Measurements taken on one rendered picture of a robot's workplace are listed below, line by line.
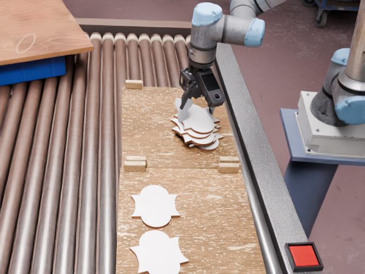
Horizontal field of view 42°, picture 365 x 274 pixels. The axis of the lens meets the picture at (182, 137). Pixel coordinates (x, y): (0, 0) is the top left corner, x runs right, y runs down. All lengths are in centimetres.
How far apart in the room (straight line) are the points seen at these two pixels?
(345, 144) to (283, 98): 189
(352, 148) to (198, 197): 59
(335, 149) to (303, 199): 28
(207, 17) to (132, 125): 44
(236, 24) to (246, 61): 255
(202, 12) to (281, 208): 57
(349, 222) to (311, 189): 95
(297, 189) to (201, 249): 71
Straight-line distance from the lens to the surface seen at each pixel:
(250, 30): 127
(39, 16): 189
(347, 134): 160
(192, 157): 139
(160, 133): 146
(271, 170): 144
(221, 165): 134
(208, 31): 127
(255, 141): 153
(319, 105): 160
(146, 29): 204
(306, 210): 186
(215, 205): 127
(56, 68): 173
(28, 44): 171
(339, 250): 256
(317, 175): 173
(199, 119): 144
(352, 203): 282
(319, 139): 158
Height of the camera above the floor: 186
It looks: 39 degrees down
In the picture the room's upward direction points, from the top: 7 degrees clockwise
